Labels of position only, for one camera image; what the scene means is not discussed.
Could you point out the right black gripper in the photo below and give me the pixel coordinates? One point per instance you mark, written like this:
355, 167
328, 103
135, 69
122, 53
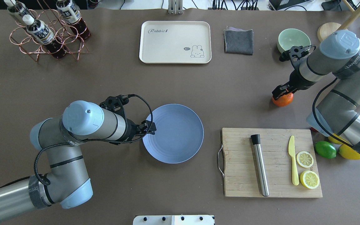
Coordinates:
295, 82

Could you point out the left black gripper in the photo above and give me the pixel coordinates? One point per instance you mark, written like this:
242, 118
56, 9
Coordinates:
132, 129

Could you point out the orange fruit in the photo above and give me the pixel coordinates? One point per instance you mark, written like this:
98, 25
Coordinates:
283, 100

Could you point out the blue round plate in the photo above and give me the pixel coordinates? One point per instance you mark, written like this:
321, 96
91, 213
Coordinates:
179, 134

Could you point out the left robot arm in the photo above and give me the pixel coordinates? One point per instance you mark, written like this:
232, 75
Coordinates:
60, 174

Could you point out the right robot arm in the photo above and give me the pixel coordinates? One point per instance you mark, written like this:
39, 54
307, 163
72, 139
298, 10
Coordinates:
336, 113

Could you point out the green bowl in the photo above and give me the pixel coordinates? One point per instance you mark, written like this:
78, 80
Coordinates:
292, 37

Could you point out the steel muddler black tip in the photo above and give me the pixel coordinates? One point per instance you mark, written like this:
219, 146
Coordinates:
256, 142

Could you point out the upper whole lemon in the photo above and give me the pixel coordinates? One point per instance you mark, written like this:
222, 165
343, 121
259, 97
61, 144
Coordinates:
337, 140

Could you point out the whole lemon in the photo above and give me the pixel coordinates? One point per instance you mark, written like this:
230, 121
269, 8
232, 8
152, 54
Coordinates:
347, 152
337, 140

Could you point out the wooden cup tree stand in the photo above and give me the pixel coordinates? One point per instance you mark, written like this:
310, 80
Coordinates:
325, 30

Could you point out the grey folded cloth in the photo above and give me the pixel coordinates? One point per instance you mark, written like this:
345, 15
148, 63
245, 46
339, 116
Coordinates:
239, 41

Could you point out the green lime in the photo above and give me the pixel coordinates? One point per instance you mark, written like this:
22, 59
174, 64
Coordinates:
325, 149

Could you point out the upper lemon slice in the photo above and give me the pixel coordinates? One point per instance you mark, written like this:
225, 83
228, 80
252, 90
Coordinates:
305, 159

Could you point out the lemon slice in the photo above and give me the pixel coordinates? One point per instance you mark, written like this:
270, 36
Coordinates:
305, 159
309, 179

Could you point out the lower whole lemon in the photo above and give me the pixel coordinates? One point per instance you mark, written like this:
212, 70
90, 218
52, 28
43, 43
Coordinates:
347, 152

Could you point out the cream rabbit tray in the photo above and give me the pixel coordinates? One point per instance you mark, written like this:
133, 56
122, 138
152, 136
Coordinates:
175, 42

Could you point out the wooden cutting board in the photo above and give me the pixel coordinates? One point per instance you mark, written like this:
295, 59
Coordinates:
240, 175

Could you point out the yellow plastic knife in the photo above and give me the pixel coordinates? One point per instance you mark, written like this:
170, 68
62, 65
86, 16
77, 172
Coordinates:
291, 152

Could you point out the lower lemon slice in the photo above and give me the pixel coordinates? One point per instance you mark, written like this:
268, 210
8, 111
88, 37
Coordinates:
309, 179

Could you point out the tea bottle back right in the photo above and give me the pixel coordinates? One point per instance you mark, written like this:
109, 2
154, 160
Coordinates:
72, 16

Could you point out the tea bottle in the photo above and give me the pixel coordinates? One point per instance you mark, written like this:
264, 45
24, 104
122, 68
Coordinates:
72, 16
17, 10
44, 36

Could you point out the tea bottle front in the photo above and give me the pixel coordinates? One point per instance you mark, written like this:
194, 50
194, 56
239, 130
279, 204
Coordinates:
44, 36

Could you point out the tea bottle back left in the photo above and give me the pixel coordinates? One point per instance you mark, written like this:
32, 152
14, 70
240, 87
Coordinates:
17, 10

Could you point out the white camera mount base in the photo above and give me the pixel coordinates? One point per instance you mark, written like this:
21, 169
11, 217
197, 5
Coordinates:
174, 220

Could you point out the copper wire bottle rack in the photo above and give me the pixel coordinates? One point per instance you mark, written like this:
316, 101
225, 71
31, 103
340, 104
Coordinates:
48, 13

